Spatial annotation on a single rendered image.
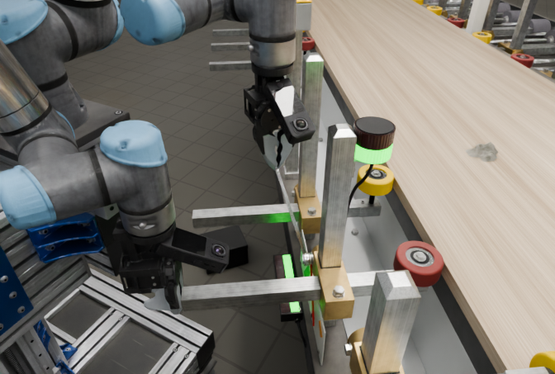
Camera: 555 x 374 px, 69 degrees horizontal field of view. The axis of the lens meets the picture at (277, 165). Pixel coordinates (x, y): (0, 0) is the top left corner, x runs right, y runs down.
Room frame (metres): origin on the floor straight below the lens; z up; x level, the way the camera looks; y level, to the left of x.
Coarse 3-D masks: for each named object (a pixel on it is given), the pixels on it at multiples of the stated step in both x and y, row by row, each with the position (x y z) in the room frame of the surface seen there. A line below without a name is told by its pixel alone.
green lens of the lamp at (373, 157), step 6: (360, 150) 0.50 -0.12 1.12; (366, 150) 0.50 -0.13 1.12; (372, 150) 0.49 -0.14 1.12; (378, 150) 0.49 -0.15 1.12; (384, 150) 0.49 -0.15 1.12; (390, 150) 0.50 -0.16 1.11; (354, 156) 0.51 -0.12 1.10; (360, 156) 0.50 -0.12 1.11; (366, 156) 0.49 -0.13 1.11; (372, 156) 0.49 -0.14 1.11; (378, 156) 0.49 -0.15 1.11; (384, 156) 0.50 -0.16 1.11; (390, 156) 0.51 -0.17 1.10; (366, 162) 0.49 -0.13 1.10; (372, 162) 0.49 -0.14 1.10; (378, 162) 0.49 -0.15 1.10; (384, 162) 0.50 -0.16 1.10
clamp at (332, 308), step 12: (312, 252) 0.55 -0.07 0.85; (324, 276) 0.48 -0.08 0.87; (336, 276) 0.48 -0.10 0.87; (324, 288) 0.45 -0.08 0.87; (348, 288) 0.45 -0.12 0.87; (324, 300) 0.43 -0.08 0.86; (336, 300) 0.43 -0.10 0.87; (348, 300) 0.43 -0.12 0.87; (324, 312) 0.43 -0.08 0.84; (336, 312) 0.43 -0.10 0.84; (348, 312) 0.43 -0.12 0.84
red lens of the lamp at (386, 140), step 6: (354, 126) 0.52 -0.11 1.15; (354, 132) 0.52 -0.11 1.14; (360, 132) 0.50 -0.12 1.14; (360, 138) 0.50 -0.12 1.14; (366, 138) 0.50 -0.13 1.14; (372, 138) 0.49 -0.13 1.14; (378, 138) 0.49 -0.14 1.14; (384, 138) 0.49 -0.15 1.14; (390, 138) 0.50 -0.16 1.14; (360, 144) 0.50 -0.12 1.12; (366, 144) 0.50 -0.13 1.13; (372, 144) 0.49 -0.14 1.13; (378, 144) 0.49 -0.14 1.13; (384, 144) 0.49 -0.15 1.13; (390, 144) 0.50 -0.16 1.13
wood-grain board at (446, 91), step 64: (320, 0) 2.53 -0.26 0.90; (384, 0) 2.53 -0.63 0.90; (384, 64) 1.45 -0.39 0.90; (448, 64) 1.45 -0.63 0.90; (512, 64) 1.45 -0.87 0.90; (448, 128) 0.96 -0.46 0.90; (512, 128) 0.96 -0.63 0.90; (448, 192) 0.68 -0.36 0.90; (512, 192) 0.68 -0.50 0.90; (448, 256) 0.50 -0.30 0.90; (512, 256) 0.50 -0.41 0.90; (512, 320) 0.37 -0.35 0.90
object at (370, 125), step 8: (360, 120) 0.54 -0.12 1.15; (368, 120) 0.54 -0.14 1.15; (376, 120) 0.54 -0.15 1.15; (384, 120) 0.54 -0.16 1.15; (360, 128) 0.51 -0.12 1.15; (368, 128) 0.51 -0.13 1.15; (376, 128) 0.51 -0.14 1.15; (384, 128) 0.51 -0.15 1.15; (392, 128) 0.51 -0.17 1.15; (368, 168) 0.52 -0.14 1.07; (352, 176) 0.50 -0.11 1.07; (360, 184) 0.52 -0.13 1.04; (352, 192) 0.52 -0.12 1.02
